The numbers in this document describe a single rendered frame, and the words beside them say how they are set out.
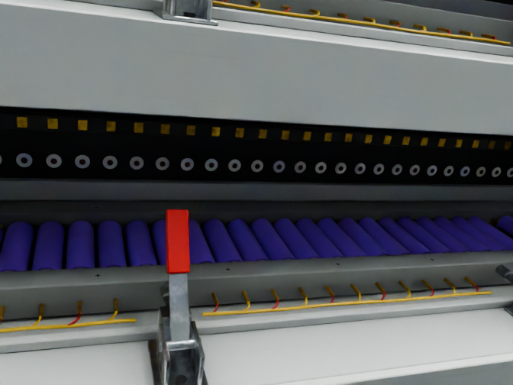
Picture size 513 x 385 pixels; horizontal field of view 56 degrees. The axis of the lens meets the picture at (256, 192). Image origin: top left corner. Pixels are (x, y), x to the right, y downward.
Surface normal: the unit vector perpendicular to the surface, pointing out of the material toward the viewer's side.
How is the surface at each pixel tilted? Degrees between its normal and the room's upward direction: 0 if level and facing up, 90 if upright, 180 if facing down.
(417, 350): 19
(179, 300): 74
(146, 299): 109
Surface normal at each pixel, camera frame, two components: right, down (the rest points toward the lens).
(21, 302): 0.30, 0.41
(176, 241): 0.32, -0.19
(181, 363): 0.14, -0.91
